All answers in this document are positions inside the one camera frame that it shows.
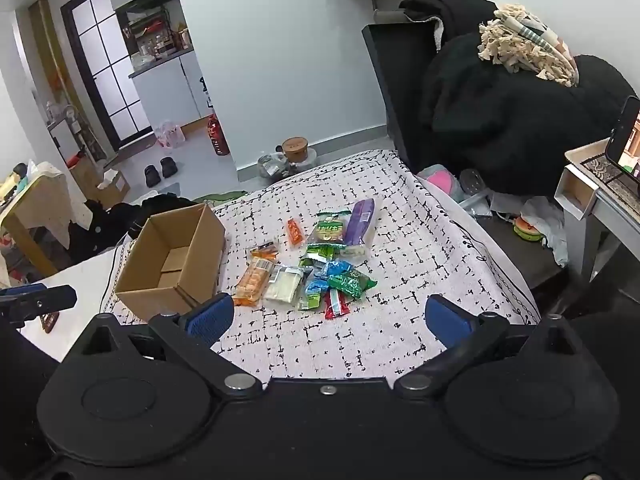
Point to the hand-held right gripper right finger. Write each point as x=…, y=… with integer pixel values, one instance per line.
x=447, y=317

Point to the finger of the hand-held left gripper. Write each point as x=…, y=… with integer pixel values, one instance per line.
x=42, y=300

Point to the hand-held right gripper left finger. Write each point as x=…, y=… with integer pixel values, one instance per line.
x=210, y=317

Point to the orange cracker packet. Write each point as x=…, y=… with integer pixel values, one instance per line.
x=252, y=282

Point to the brown cardboard box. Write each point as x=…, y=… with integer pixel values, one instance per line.
x=150, y=290

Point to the green foil snack packet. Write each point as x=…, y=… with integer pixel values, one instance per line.
x=320, y=252
x=355, y=284

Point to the blue snack packet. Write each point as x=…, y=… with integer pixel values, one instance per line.
x=316, y=286
x=339, y=267

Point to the long purple snack packet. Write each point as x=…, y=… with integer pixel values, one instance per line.
x=361, y=225

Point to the white bed sheet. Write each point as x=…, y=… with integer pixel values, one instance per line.
x=75, y=280

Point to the white snack packet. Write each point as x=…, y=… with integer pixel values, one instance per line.
x=282, y=285

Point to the small orange snack packet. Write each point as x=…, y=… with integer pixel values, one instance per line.
x=264, y=251

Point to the black and white printed blanket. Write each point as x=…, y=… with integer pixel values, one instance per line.
x=400, y=240

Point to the black bag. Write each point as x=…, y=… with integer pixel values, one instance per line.
x=100, y=225

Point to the wooden table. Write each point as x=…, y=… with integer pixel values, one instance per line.
x=30, y=200

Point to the red snack packet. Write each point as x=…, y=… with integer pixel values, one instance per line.
x=336, y=306

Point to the orange and green toy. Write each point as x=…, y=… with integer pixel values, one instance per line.
x=527, y=227

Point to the orange-red snack bar packet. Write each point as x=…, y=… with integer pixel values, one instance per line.
x=295, y=231

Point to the green rug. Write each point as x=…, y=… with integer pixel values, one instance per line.
x=220, y=196

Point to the cardboard box with tissue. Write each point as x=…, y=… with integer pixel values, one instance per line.
x=102, y=185

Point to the clear green-label cookie packet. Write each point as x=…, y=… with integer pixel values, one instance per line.
x=327, y=230

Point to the black slipper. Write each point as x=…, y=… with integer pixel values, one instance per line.
x=169, y=167
x=152, y=175

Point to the clear plastic bag of items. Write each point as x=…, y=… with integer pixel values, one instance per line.
x=272, y=165

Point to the red bottle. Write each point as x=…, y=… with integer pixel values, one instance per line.
x=218, y=137

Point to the pink plastic bag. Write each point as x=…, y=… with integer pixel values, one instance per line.
x=170, y=135

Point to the brown round tub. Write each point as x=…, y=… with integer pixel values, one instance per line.
x=295, y=150

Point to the grey side table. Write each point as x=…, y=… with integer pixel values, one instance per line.
x=600, y=200

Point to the black jacket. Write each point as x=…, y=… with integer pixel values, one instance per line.
x=510, y=110

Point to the white kitchen cabinet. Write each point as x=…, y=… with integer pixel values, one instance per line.
x=165, y=90

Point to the black framed glass door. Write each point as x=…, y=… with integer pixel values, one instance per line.
x=107, y=70

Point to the black chair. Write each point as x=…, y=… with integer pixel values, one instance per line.
x=395, y=75

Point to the smartphone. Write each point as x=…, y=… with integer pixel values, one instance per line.
x=625, y=140

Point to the beige frayed blanket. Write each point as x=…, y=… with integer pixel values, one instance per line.
x=525, y=42

